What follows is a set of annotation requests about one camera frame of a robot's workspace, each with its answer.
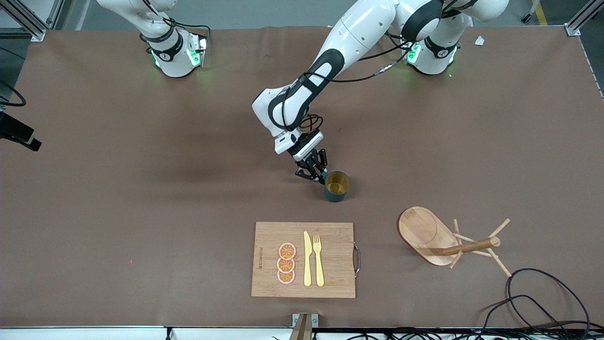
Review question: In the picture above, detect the black cable large loop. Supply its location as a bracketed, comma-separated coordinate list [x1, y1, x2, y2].
[506, 268, 591, 331]

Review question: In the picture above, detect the dark green mug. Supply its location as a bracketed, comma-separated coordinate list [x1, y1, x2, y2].
[322, 170, 351, 203]

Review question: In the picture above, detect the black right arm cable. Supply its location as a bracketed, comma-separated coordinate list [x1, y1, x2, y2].
[0, 80, 27, 107]

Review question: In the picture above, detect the wooden cutting board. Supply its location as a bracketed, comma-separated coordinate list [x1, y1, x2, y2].
[251, 222, 361, 299]

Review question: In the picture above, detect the metal bracket with post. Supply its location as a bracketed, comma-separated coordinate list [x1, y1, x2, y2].
[289, 313, 319, 340]

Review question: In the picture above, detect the white table edge rail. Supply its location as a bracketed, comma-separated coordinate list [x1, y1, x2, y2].
[0, 326, 604, 340]

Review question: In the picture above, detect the black right base cable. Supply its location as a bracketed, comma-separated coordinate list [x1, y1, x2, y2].
[163, 18, 211, 50]

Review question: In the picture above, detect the black cable small loop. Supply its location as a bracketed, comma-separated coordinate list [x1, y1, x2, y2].
[482, 295, 571, 331]

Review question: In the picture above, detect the yellow plastic fork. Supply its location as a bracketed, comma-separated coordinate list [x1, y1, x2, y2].
[313, 235, 325, 288]

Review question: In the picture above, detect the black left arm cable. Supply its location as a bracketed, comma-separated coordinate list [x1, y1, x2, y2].
[281, 42, 411, 134]

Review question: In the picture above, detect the brown table cover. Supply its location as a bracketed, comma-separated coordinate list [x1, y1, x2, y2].
[0, 25, 604, 329]

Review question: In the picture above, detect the yellow plastic knife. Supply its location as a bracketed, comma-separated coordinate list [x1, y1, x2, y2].
[303, 231, 312, 287]

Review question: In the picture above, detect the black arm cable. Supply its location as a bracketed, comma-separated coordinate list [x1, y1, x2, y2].
[281, 42, 411, 134]
[0, 80, 27, 107]

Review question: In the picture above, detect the wooden mug rack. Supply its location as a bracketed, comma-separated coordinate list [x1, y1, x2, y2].
[398, 206, 512, 278]

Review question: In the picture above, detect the aluminium frame strut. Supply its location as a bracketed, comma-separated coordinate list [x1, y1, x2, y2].
[565, 0, 604, 37]
[9, 0, 64, 42]

